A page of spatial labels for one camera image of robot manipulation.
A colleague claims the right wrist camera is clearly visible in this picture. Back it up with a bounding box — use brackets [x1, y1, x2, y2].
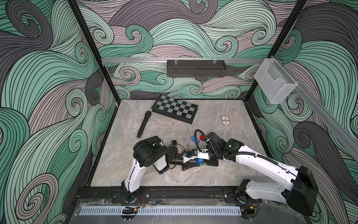
[206, 132, 227, 154]

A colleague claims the light blue long lego brick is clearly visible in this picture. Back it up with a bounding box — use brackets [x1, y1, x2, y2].
[191, 136, 198, 143]

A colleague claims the white slotted cable duct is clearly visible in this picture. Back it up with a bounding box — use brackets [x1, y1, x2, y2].
[79, 206, 241, 216]

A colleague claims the dark blue square lego brick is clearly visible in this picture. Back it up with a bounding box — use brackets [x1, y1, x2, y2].
[196, 158, 204, 165]

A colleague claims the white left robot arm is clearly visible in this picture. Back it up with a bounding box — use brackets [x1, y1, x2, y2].
[121, 136, 200, 203]

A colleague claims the playing card box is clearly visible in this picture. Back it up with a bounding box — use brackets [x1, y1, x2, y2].
[221, 116, 231, 127]

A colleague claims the black green chessboard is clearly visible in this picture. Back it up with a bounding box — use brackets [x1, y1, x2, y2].
[152, 95, 198, 124]

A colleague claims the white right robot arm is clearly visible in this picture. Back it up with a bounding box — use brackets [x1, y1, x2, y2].
[197, 139, 318, 216]

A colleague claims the clear plastic wall bin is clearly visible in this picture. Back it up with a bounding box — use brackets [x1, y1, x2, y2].
[254, 58, 297, 104]

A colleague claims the black wall tray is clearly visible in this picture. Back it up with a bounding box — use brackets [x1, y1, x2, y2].
[167, 59, 227, 79]

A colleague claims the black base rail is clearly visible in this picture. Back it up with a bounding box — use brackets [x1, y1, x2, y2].
[75, 186, 300, 204]

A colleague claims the black microphone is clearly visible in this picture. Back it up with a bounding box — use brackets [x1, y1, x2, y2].
[137, 111, 152, 138]

